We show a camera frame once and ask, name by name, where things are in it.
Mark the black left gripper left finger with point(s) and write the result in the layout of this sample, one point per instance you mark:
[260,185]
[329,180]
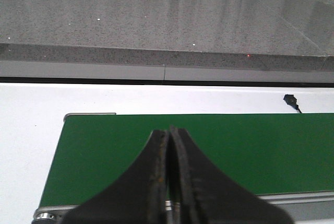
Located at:
[137,196]

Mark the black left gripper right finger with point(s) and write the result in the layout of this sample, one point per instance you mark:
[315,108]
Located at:
[206,194]

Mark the green conveyor belt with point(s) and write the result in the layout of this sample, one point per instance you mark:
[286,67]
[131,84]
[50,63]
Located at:
[265,153]

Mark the grey stone slab left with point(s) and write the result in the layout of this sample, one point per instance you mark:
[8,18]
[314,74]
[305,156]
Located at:
[149,32]

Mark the grey stone slab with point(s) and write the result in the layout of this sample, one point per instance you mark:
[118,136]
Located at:
[313,19]
[149,32]

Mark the grey stone slab right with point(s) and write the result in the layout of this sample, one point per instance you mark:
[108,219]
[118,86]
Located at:
[313,19]

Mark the aluminium conveyor frame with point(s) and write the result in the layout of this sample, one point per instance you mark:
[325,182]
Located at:
[302,207]

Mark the black sensor with cable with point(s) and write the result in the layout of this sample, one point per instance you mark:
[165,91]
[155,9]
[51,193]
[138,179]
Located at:
[291,100]

